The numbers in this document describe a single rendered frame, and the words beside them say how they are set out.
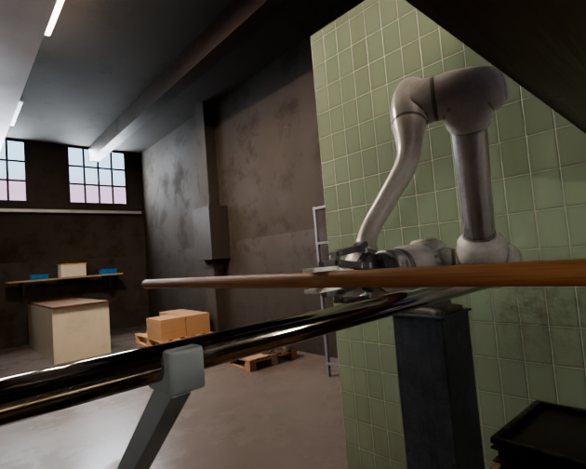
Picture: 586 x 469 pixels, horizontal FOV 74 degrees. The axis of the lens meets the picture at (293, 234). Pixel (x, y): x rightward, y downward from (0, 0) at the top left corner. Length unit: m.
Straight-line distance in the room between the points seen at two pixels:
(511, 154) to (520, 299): 0.59
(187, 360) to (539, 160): 1.65
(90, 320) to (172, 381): 6.53
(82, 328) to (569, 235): 6.28
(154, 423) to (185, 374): 0.07
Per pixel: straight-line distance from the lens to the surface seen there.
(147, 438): 0.42
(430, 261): 0.96
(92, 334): 6.90
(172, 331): 6.51
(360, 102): 2.30
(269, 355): 4.89
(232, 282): 0.92
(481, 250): 1.45
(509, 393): 1.97
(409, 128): 1.20
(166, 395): 0.37
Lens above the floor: 1.24
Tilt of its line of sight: 4 degrees up
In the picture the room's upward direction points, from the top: 5 degrees counter-clockwise
